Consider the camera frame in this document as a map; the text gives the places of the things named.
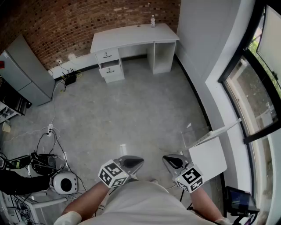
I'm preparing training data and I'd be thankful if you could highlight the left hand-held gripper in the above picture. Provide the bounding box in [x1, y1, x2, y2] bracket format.
[98, 155, 145, 189]

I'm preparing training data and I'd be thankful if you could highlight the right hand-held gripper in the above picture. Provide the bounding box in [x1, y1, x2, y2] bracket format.
[162, 154, 204, 194]

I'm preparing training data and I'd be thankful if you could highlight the white drawer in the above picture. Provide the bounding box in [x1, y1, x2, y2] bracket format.
[98, 59, 122, 78]
[95, 48, 120, 65]

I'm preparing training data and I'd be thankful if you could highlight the person's right forearm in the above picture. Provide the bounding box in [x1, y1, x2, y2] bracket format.
[189, 188, 223, 220]

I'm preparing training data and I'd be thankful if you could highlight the person's left forearm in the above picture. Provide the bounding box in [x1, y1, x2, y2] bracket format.
[61, 181, 112, 220]

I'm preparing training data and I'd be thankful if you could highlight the white drawer front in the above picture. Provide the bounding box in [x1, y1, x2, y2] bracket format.
[95, 48, 120, 65]

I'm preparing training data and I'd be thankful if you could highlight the white desk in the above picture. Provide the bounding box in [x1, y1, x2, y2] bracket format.
[90, 23, 180, 83]

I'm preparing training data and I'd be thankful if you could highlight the clear plastic panel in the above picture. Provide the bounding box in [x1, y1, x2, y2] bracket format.
[180, 123, 213, 152]

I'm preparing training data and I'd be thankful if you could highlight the white small side table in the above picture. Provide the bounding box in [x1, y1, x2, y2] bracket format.
[188, 136, 228, 183]

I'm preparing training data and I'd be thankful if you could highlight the person's torso in white shirt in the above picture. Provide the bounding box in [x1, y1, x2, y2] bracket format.
[54, 179, 231, 225]

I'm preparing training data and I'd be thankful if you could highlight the long white bar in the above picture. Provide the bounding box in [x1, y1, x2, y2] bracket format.
[194, 118, 242, 145]

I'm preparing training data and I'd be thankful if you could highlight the white round device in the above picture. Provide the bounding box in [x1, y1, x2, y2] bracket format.
[52, 172, 79, 195]

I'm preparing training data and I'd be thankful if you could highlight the black tablet screen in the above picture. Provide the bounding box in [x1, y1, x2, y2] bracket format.
[225, 185, 258, 213]

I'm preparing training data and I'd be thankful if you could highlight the black router with antennas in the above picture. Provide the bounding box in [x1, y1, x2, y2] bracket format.
[65, 69, 77, 86]

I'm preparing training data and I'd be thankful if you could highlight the grey tall cabinet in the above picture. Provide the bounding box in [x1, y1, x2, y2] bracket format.
[5, 34, 55, 107]

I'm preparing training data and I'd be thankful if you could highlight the black equipment rack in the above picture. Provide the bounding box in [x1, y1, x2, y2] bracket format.
[0, 74, 32, 117]

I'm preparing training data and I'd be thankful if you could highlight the tangle of black cables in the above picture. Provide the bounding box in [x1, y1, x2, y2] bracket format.
[30, 151, 66, 176]

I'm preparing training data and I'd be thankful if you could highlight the white metal frame cart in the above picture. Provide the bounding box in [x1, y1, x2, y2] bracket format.
[0, 190, 68, 225]

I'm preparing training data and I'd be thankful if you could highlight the black window frame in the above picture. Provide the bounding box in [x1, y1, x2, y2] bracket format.
[217, 3, 281, 145]

